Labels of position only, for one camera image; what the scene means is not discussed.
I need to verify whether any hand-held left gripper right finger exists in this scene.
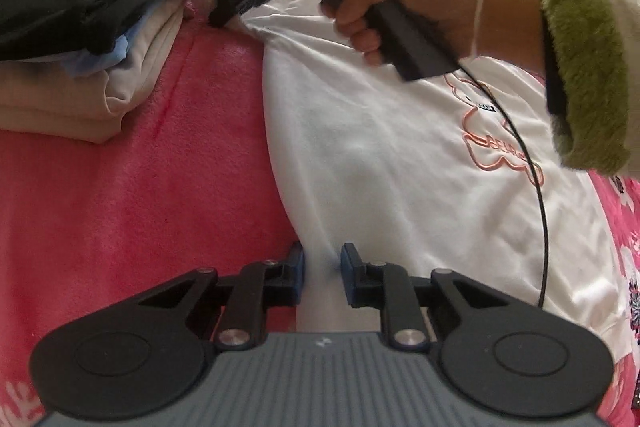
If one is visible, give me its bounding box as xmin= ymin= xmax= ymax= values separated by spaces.
xmin=340 ymin=243 xmax=501 ymax=352

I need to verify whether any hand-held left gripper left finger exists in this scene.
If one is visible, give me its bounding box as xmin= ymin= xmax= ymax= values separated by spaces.
xmin=137 ymin=241 xmax=306 ymax=353

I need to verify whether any white sweatshirt with orange print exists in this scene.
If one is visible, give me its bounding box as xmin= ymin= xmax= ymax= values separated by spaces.
xmin=240 ymin=0 xmax=633 ymax=358

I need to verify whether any person's right forearm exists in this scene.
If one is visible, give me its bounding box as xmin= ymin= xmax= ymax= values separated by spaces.
xmin=470 ymin=0 xmax=640 ymax=180

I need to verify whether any person's right hand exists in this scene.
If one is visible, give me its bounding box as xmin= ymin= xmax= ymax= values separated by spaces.
xmin=319 ymin=0 xmax=478 ymax=68

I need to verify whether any pink floral blanket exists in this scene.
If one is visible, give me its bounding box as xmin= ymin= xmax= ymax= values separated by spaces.
xmin=0 ymin=2 xmax=640 ymax=427

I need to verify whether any light blue folded garment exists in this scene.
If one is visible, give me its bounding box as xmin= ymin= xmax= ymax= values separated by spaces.
xmin=52 ymin=4 xmax=161 ymax=80

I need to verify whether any thin silver bracelet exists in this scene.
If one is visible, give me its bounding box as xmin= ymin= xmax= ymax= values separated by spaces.
xmin=471 ymin=0 xmax=489 ymax=58

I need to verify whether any black cable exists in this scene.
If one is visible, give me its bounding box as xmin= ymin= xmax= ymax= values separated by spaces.
xmin=457 ymin=59 xmax=551 ymax=310

